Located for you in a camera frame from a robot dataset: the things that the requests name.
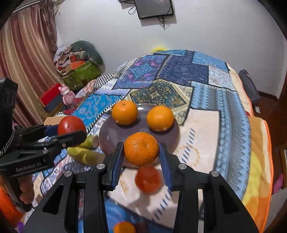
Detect red tomato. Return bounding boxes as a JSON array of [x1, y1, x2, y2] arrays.
[[134, 166, 161, 195], [57, 116, 86, 135]]

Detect yellow-green banana piece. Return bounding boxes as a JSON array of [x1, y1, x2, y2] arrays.
[[79, 135, 99, 149], [67, 147, 105, 167]]

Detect rough-skinned small mandarin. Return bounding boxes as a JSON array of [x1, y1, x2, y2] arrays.
[[124, 132, 159, 167]]

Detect smaller smooth orange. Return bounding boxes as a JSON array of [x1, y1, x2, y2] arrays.
[[146, 106, 175, 132]]

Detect large orange with stem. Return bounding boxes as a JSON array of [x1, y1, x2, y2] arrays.
[[112, 100, 138, 126]]

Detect person's left hand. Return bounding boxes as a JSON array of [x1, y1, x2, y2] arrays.
[[18, 175, 35, 204]]

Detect red box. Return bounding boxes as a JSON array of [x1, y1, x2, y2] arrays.
[[39, 83, 63, 113]]

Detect brown round plate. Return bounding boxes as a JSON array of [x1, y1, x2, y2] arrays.
[[99, 104, 180, 168]]

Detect pink plush toy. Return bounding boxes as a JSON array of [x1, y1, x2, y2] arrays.
[[58, 84, 75, 107]]

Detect small orange mandarin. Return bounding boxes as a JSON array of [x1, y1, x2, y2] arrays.
[[113, 221, 136, 233]]

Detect green storage box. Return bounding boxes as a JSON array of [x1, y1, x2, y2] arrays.
[[62, 61, 101, 91]]

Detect patchwork blue bedspread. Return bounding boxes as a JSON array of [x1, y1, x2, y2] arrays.
[[31, 49, 253, 233]]

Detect striped pink curtain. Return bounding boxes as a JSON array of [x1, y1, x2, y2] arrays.
[[1, 1, 61, 127]]

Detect dark green cushion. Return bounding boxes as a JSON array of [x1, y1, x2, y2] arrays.
[[71, 40, 104, 65]]

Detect orange yellow blanket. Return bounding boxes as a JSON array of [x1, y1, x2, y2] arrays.
[[228, 66, 274, 232]]

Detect yellow fluffy object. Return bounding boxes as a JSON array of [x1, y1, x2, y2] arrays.
[[151, 46, 167, 52]]

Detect dark bag by wall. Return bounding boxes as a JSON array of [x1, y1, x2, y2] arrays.
[[238, 69, 260, 104]]

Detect wall-mounted black television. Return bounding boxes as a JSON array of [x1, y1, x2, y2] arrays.
[[134, 0, 174, 19]]

